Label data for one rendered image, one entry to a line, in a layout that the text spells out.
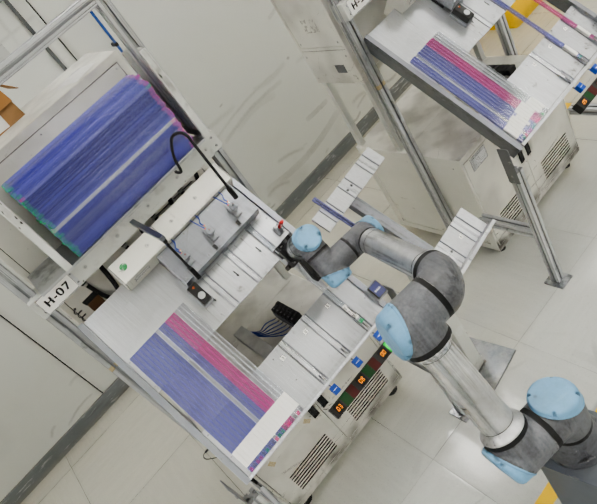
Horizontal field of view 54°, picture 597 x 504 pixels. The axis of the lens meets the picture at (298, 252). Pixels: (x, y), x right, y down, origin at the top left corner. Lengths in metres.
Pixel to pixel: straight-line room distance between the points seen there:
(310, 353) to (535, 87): 1.30
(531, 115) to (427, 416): 1.24
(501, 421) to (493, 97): 1.29
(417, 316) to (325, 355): 0.65
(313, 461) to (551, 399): 1.20
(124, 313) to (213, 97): 1.96
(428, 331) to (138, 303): 1.01
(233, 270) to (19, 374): 1.93
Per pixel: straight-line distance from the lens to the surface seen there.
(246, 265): 1.93
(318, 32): 2.54
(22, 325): 3.50
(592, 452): 1.64
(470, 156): 2.56
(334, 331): 1.89
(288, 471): 2.39
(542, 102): 2.40
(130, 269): 1.90
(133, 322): 1.94
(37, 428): 3.78
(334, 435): 2.46
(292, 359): 1.86
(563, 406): 1.49
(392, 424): 2.58
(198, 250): 1.90
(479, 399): 1.39
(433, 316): 1.28
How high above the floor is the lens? 2.05
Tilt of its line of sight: 34 degrees down
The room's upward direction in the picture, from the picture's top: 37 degrees counter-clockwise
